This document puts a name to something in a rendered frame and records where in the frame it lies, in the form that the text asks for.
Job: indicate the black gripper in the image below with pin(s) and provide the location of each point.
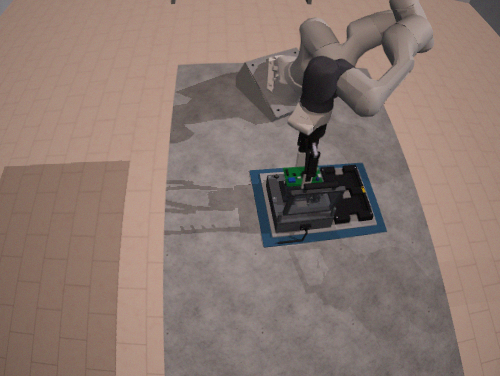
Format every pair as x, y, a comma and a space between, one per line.
311, 154

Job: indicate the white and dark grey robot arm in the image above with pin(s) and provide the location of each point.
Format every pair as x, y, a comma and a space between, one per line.
401, 40

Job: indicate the green circuit board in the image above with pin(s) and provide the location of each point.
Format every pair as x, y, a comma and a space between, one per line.
293, 176

